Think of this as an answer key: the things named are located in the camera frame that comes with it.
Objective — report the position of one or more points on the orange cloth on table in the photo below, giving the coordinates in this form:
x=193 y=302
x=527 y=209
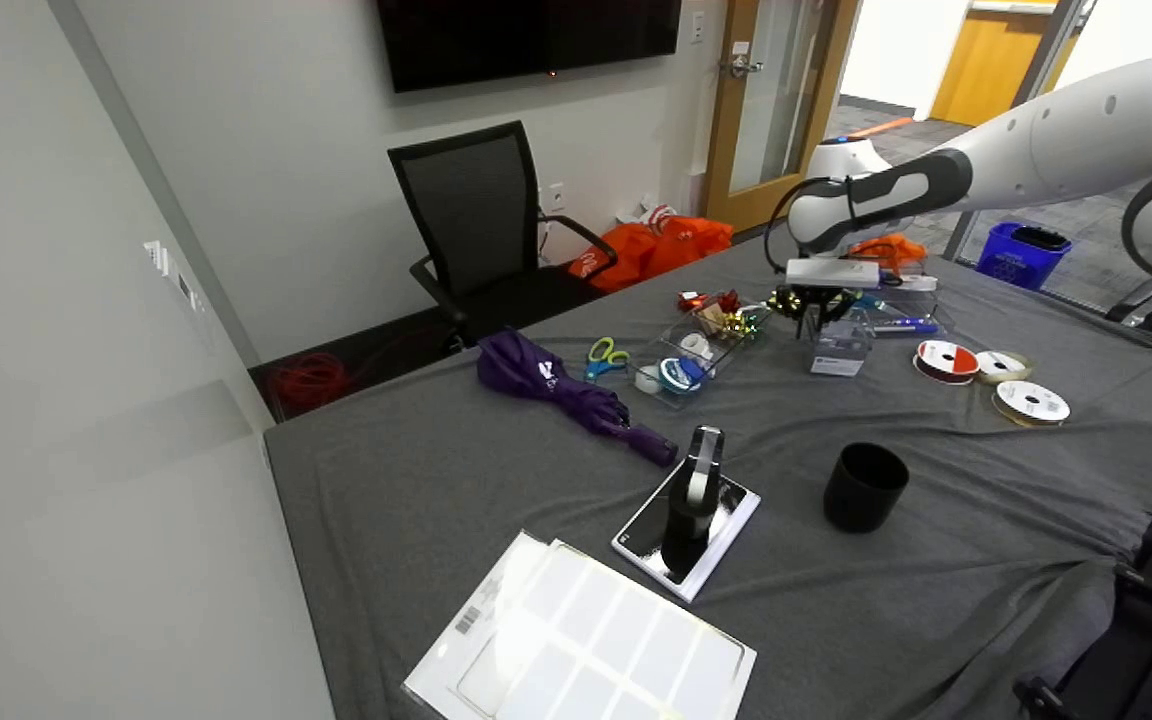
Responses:
x=889 y=250

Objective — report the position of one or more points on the green blue scissors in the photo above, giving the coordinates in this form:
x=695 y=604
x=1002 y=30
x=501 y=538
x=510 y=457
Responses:
x=607 y=354

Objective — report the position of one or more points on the white label sheet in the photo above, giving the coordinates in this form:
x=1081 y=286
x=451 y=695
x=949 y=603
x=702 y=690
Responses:
x=554 y=632

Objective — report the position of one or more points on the black mug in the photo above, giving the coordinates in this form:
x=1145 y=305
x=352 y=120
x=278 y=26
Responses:
x=864 y=486

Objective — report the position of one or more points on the orange cloth on floor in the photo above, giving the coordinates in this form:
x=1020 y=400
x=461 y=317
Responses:
x=649 y=250

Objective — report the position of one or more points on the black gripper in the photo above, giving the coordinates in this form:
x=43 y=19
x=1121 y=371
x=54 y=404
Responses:
x=825 y=286

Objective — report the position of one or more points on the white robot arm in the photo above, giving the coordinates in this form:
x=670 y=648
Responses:
x=1074 y=140

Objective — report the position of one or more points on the clear tray with clips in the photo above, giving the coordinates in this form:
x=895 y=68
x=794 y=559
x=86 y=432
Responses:
x=681 y=367

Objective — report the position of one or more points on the blue bin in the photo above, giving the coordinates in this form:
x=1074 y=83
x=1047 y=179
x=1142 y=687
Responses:
x=1020 y=252

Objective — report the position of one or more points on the red gold ornaments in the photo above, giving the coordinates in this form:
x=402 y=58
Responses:
x=722 y=317

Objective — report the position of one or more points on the black office chair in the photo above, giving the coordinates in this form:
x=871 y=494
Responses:
x=477 y=214

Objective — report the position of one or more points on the purple folded umbrella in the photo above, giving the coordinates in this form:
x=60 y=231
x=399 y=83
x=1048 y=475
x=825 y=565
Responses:
x=516 y=367

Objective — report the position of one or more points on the clear plastic box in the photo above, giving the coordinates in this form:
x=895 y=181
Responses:
x=841 y=349

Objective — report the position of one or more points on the red white ribbon spool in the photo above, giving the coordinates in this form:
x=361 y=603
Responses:
x=944 y=359

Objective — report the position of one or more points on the cream tape spool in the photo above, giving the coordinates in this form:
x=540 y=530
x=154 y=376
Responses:
x=996 y=367

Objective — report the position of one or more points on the black tape dispenser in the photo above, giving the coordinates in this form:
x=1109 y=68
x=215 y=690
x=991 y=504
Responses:
x=695 y=503

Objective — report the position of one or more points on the wooden glass door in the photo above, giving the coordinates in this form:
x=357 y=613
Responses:
x=777 y=76

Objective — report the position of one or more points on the wall mounted television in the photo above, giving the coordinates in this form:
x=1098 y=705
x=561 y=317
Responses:
x=461 y=43

